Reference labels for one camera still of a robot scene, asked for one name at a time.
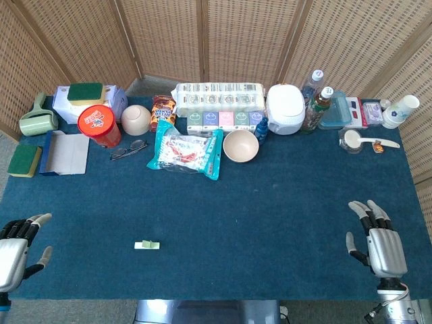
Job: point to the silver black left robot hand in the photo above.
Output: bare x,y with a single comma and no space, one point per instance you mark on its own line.
11,249

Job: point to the clear container blue lid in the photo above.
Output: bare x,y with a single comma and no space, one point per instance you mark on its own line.
334,113

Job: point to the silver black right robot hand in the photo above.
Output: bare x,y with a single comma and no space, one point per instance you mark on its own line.
386,249

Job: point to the upturned beige bowl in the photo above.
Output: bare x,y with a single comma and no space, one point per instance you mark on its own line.
135,119

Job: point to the small white cap jar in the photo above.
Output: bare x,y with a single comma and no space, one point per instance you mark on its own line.
385,104

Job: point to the wicker folding screen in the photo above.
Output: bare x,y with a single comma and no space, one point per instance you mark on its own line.
236,37

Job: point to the blue carpet table mat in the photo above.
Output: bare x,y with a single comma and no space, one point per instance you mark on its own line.
216,209

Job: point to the red instant noodle cup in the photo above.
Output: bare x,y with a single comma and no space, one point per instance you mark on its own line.
99,126

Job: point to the pink small tissue pack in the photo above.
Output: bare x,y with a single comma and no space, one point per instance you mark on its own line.
227,121

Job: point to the purple small tissue pack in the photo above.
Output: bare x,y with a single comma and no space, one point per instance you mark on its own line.
211,122
256,116

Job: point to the green tea bottle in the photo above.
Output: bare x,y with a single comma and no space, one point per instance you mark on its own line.
314,113

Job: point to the white rice cooker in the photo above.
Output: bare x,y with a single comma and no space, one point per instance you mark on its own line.
287,108

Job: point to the light green paper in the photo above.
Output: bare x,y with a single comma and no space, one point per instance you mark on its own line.
146,244

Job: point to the red blue card box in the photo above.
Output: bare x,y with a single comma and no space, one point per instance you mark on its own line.
356,113

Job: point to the blue spray bottle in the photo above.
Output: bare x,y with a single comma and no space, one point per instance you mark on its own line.
261,131

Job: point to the teal clear snack bag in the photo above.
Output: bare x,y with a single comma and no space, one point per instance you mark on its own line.
185,155

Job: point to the small glass bowl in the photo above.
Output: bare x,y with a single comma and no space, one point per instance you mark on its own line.
349,146

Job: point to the yellow green sponge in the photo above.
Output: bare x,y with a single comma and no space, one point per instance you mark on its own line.
85,92
24,161

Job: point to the white tissue pack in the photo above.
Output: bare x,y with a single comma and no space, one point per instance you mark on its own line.
64,108

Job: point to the toilet paper roll pack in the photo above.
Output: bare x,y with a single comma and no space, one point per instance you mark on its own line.
219,98

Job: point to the cream plastic spoon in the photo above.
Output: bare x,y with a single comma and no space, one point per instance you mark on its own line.
354,138

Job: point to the white paper sheet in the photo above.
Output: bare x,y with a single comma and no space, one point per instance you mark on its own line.
67,153

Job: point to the open beige bowl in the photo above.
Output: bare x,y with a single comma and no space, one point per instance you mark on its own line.
241,146

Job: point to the green small tissue pack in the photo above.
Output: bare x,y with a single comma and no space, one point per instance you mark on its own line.
242,119
195,122

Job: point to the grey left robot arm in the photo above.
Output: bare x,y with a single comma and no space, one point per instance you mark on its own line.
3,302

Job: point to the orange cookie snack pack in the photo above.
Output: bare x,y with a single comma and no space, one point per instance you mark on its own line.
163,113

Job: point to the small orange candy wrapper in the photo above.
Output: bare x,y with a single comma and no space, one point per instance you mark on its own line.
378,147

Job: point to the black frame eyeglasses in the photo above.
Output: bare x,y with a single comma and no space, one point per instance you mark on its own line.
130,149

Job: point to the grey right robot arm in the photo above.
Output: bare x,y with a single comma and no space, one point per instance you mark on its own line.
396,305

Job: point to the clear water bottle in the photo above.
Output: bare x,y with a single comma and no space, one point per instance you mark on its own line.
312,86

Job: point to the white paper cup stack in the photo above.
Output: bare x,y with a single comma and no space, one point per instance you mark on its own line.
400,111

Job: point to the green lint roller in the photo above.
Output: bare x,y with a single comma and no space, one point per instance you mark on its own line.
35,123

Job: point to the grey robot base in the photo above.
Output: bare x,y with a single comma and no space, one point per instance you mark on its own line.
207,312

